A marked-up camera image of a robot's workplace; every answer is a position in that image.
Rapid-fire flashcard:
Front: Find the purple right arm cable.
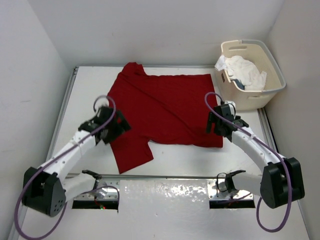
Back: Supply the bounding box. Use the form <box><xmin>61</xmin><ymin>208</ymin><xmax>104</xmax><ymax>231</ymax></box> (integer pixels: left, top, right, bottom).
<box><xmin>204</xmin><ymin>91</ymin><xmax>293</xmax><ymax>232</ymax></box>

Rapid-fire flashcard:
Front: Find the red polo t shirt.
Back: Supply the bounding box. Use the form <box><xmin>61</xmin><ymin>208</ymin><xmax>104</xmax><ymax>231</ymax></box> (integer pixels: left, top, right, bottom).
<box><xmin>108</xmin><ymin>62</ymin><xmax>223</xmax><ymax>174</ymax></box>

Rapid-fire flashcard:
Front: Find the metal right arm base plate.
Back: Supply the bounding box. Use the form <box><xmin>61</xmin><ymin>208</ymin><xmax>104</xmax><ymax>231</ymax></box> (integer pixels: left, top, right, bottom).
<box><xmin>207</xmin><ymin>178</ymin><xmax>254</xmax><ymax>202</ymax></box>

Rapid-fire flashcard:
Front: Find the cream plastic laundry basket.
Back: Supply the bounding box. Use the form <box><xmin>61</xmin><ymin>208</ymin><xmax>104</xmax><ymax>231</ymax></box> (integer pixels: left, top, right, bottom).
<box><xmin>214</xmin><ymin>40</ymin><xmax>287</xmax><ymax>111</ymax></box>

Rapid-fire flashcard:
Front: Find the white t shirt in basket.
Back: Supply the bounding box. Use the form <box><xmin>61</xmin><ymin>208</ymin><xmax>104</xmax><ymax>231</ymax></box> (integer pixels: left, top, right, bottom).
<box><xmin>214</xmin><ymin>55</ymin><xmax>267</xmax><ymax>91</ymax></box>

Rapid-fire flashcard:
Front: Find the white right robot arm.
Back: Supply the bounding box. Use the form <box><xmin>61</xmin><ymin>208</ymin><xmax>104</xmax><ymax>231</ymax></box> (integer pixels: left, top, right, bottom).
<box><xmin>206</xmin><ymin>102</ymin><xmax>305</xmax><ymax>209</ymax></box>

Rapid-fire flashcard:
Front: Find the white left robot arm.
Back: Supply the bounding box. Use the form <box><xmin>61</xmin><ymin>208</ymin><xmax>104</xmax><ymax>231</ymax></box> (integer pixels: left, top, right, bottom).
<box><xmin>21</xmin><ymin>105</ymin><xmax>131</xmax><ymax>217</ymax></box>

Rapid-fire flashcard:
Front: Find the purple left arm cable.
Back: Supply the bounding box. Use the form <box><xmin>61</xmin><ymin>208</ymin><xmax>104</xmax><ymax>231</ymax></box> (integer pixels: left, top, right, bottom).
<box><xmin>14</xmin><ymin>94</ymin><xmax>117</xmax><ymax>240</ymax></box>

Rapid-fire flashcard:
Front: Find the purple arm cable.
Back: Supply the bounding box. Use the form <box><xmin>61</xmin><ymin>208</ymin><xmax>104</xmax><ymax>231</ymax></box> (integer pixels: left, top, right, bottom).
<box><xmin>204</xmin><ymin>91</ymin><xmax>293</xmax><ymax>232</ymax></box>
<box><xmin>14</xmin><ymin>94</ymin><xmax>117</xmax><ymax>240</ymax></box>

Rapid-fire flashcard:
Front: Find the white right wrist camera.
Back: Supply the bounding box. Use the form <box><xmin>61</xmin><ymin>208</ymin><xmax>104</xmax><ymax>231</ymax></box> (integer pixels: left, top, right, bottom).
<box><xmin>224</xmin><ymin>100</ymin><xmax>236</xmax><ymax>107</ymax></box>

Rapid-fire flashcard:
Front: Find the blue garment in basket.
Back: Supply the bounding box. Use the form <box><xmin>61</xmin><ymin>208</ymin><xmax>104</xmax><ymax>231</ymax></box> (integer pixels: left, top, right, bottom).
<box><xmin>231</xmin><ymin>79</ymin><xmax>245</xmax><ymax>90</ymax></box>

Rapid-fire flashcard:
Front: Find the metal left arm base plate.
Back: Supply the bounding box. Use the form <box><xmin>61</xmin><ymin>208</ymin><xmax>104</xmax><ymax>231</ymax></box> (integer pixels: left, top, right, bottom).
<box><xmin>73</xmin><ymin>177</ymin><xmax>120</xmax><ymax>202</ymax></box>

